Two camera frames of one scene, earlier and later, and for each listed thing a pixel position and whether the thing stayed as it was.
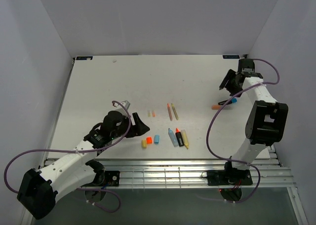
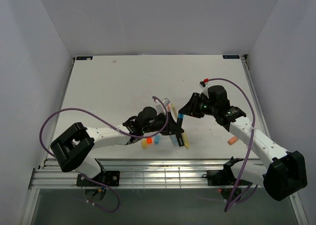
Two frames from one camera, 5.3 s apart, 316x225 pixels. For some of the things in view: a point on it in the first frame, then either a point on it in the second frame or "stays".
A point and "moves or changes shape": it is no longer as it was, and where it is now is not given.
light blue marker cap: x=156 y=139 stays
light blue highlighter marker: x=173 y=137 stays
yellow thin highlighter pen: x=175 y=112 stays
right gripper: x=230 y=74 -> x=191 y=108
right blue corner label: x=231 y=56 stays
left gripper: x=139 y=129 -> x=172 y=127
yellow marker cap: x=143 y=143 stays
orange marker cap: x=149 y=140 stays
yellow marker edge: x=185 y=138 stays
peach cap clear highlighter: x=225 y=107 moves or changes shape
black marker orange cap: x=179 y=137 stays
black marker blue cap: x=233 y=100 -> x=179 y=119
